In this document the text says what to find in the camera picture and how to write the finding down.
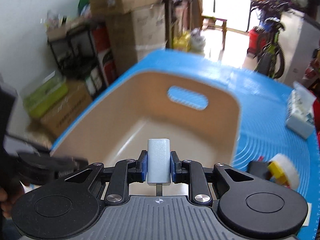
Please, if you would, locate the small silver rectangular box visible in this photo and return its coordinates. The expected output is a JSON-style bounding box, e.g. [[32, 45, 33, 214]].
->
[[147, 139, 171, 186]]

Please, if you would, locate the beige plastic storage bin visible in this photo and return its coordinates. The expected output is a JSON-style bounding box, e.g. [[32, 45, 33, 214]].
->
[[52, 72, 240, 167]]

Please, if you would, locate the white masking tape roll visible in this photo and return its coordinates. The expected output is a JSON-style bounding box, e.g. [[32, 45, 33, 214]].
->
[[269, 153, 300, 190]]

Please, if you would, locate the floor cardboard box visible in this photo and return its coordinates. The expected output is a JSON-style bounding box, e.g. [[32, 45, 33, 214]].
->
[[40, 80, 92, 138]]

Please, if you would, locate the blue silicone table mat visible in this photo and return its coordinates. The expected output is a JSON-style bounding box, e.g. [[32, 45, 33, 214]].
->
[[51, 49, 320, 240]]

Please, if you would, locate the green plastic container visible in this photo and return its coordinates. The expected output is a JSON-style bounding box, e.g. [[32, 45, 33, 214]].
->
[[20, 71, 68, 119]]

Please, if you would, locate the black metal shelf rack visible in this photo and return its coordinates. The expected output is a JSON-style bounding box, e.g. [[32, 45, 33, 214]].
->
[[47, 23, 107, 99]]

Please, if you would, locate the tissue pack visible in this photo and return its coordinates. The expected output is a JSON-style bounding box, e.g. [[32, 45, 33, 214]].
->
[[285, 81, 316, 139]]

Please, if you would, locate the large stacked cardboard box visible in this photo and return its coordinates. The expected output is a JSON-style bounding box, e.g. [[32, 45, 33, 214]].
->
[[106, 4, 166, 75]]

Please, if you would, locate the yellow oil jug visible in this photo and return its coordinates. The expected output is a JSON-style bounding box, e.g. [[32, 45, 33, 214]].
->
[[172, 31, 190, 52]]

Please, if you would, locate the green black bicycle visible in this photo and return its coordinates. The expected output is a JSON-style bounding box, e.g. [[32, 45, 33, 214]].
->
[[247, 0, 289, 79]]

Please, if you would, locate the wooden chair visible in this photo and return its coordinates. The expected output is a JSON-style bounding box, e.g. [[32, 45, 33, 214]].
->
[[201, 15, 227, 50]]

